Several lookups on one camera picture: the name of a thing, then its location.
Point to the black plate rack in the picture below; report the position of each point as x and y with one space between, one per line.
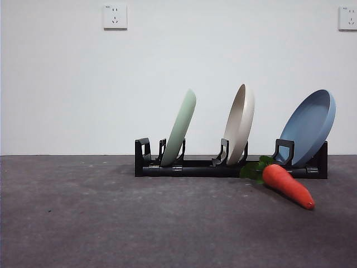
195 170

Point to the white wall socket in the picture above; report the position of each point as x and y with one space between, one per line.
348 18
115 16

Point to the blue plate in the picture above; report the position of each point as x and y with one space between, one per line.
306 131

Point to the beige plate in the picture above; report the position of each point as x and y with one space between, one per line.
240 125

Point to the orange carrot with green leaves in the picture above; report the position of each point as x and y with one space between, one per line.
287 184

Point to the light green plate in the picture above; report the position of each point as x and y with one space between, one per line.
180 128

